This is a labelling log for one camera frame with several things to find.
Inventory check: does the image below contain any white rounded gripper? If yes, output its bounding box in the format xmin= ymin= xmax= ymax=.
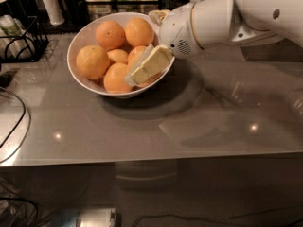
xmin=124 ymin=0 xmax=234 ymax=86

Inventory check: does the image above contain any large orange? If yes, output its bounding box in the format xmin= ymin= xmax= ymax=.
xmin=127 ymin=45 xmax=161 ymax=88

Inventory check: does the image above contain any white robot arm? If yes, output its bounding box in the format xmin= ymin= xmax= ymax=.
xmin=125 ymin=0 xmax=303 ymax=86

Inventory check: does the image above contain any white ceramic bowl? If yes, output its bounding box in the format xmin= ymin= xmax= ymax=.
xmin=67 ymin=12 xmax=174 ymax=98

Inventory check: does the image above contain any orange back right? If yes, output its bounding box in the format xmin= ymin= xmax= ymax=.
xmin=125 ymin=17 xmax=154 ymax=47

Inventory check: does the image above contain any small orange in centre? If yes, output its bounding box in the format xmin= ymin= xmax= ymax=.
xmin=108 ymin=49 xmax=128 ymax=64

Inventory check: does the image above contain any orange back left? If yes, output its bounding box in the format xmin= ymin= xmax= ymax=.
xmin=95 ymin=20 xmax=125 ymax=51

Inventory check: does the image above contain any orange front centre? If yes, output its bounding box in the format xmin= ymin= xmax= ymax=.
xmin=103 ymin=62 xmax=132 ymax=94

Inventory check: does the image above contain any orange front left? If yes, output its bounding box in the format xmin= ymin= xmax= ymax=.
xmin=76 ymin=45 xmax=110 ymax=80

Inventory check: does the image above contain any white cylindrical dispenser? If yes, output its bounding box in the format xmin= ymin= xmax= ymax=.
xmin=43 ymin=0 xmax=65 ymax=26

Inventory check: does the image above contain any dark wooden stand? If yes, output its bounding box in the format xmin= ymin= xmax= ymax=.
xmin=241 ymin=39 xmax=303 ymax=62

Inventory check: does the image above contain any stack of paper cups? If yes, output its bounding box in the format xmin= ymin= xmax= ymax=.
xmin=0 ymin=15 xmax=35 ymax=59

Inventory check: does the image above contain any black wire rack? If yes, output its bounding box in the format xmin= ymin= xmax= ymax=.
xmin=0 ymin=15 xmax=48 ymax=63

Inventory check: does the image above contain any black cable on left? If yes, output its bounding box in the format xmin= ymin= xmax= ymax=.
xmin=0 ymin=86 xmax=32 ymax=165

